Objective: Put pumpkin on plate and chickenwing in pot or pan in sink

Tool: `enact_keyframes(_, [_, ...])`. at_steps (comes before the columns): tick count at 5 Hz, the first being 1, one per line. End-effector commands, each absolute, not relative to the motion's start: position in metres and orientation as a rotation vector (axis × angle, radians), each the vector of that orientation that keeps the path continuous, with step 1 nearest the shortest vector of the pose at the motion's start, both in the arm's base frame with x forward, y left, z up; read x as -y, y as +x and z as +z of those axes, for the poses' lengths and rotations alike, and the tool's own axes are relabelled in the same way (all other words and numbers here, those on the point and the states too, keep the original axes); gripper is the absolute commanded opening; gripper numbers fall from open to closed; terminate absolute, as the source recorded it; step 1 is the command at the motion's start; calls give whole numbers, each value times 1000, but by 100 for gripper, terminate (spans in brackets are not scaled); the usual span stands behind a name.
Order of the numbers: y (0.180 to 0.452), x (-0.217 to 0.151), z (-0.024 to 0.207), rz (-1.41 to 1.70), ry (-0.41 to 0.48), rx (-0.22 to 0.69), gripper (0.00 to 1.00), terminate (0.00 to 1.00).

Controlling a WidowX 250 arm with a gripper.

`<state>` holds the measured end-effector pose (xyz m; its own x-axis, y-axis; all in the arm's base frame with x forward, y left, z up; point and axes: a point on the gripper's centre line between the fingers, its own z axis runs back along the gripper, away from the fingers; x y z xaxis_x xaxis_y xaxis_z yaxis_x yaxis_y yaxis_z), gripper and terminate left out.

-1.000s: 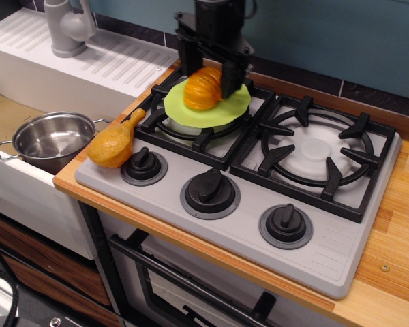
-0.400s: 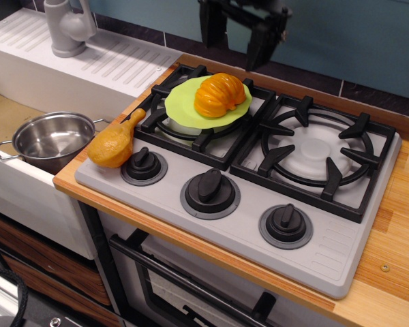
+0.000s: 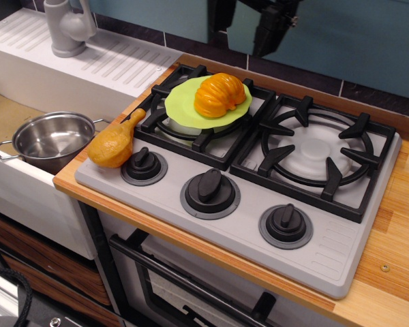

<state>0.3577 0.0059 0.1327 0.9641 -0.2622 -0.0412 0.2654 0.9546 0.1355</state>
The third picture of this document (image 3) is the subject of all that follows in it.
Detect right black burner grate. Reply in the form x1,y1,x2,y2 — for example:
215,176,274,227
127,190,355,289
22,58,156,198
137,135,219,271
230,95,402,223

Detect light green plastic plate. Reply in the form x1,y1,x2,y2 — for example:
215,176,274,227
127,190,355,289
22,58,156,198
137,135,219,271
164,76,252,129

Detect left black stove knob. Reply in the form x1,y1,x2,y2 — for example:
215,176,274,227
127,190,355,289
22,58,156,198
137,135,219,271
121,146,168,187

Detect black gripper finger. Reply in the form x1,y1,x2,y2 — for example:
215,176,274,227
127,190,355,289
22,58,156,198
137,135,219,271
253,24,290,57
207,0,237,33

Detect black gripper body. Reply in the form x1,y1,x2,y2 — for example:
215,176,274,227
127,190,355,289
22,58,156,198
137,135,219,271
241,0,299,26

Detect black braided cable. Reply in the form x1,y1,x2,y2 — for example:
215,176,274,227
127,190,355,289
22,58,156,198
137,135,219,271
0,267,33,327

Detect left black burner grate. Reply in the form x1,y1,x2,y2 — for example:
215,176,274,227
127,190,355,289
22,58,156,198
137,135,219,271
134,65,276,170

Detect grey toy stove top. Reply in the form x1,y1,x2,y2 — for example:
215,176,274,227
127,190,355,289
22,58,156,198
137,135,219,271
74,64,403,300

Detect toy chicken drumstick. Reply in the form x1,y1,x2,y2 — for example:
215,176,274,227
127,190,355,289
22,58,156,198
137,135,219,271
87,108,146,168

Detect black burner grate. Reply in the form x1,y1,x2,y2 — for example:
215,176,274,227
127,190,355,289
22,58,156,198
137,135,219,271
230,95,402,223
134,65,276,170

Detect grey toy faucet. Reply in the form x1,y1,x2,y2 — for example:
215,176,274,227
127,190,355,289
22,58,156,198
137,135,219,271
44,0,97,58

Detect black oven door handle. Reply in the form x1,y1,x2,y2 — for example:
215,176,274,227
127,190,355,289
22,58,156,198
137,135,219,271
109,230,275,326

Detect black stove knob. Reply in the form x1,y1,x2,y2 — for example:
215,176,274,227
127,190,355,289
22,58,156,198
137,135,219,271
180,168,241,220
121,146,168,187
258,204,314,250

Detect middle black stove knob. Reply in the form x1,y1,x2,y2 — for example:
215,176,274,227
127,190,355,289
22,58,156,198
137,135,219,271
180,168,241,220

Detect right black stove knob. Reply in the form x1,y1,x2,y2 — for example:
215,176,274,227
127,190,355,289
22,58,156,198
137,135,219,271
258,204,314,250

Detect wooden drawer fronts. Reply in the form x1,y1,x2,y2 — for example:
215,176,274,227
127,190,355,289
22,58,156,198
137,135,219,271
0,213,121,326

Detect small steel pot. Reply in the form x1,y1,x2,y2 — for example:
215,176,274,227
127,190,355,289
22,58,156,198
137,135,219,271
0,112,109,175

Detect orange toy pumpkin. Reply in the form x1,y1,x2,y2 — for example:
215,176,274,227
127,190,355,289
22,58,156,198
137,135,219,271
194,73,247,119

